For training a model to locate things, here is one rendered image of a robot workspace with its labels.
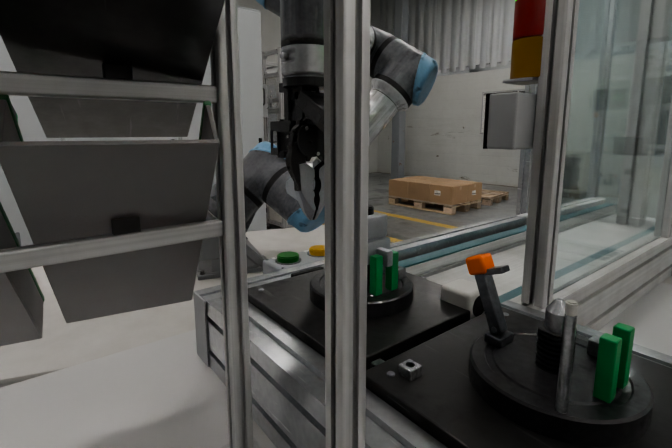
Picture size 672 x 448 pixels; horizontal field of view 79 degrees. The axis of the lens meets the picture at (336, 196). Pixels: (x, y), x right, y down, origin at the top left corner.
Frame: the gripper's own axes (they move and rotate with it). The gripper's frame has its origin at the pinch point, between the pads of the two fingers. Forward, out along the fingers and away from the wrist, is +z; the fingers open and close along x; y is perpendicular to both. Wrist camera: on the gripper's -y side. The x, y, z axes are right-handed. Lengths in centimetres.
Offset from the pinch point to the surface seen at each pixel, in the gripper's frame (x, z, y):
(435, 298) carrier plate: -7.5, 9.9, -17.5
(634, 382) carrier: -3.0, 8.0, -41.1
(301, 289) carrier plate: 5.0, 10.0, -3.7
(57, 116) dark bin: 32.0, -13.5, -5.9
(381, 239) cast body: -0.9, 1.5, -13.6
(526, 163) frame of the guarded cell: -82, -3, 9
